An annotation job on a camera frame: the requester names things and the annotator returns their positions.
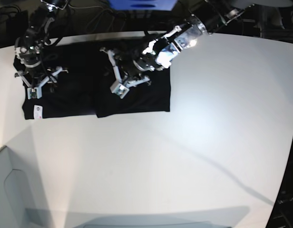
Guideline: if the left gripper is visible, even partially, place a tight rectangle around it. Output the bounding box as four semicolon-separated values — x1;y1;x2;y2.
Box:
99;47;152;89

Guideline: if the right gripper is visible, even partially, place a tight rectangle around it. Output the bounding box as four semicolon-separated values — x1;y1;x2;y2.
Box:
13;58;69;92

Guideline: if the black T-shirt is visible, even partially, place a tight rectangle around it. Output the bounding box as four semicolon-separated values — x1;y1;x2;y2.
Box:
22;39;171;120

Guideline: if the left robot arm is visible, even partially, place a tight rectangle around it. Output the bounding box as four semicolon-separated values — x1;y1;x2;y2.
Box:
100;0;244;96

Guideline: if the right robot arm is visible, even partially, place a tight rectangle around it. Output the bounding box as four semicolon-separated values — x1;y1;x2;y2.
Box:
13;0;71;99

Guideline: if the blue box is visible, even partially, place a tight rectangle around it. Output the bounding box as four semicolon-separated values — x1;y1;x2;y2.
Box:
108;0;177;11

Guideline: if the black equipment box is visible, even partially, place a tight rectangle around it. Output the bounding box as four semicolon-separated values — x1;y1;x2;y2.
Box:
0;5;28;40

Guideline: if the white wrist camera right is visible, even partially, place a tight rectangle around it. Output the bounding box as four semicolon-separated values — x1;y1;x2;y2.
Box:
27;87;42;100

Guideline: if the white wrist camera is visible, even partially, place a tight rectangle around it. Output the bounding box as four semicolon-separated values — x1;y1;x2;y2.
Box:
110;81;129;99
27;87;42;100

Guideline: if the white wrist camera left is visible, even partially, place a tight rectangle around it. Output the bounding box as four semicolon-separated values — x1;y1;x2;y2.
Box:
110;81;129;99

